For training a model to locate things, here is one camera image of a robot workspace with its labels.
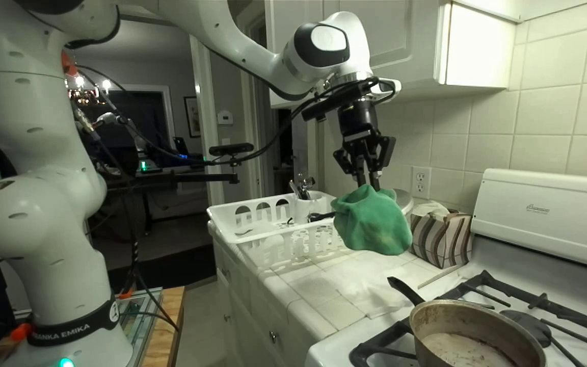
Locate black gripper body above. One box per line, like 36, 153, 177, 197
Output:
333, 93, 397, 171

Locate green cloth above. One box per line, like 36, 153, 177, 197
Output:
331, 182, 413, 258

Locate white utensil cup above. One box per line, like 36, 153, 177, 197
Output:
290, 190, 336, 222

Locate striped folded kitchen towels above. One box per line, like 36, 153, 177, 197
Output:
407, 211, 473, 271

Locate white plastic dish rack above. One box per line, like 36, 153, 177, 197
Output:
206, 190, 366, 273

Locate white upper kitchen cabinet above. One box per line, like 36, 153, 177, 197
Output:
263, 0, 517, 111

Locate white base cabinet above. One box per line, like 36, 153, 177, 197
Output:
210, 236, 321, 367

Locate white gas stove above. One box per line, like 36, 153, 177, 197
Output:
305, 168, 587, 367

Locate dark background desk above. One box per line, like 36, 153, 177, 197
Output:
102, 168, 240, 194

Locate wooden board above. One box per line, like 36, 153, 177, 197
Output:
138, 284, 188, 367

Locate orange clip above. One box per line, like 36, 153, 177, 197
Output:
6, 322, 35, 345

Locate white wall outlet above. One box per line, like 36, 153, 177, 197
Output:
409, 163, 433, 199

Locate black handled utensil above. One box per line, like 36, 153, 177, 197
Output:
305, 211, 341, 225

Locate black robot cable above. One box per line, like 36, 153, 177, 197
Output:
230, 76, 403, 165

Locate black camera on tripod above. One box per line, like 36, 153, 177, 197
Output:
207, 140, 257, 170

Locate framed wall picture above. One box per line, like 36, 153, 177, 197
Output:
181, 93, 202, 140

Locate metal saucepan with black handle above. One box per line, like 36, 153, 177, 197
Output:
385, 273, 549, 367

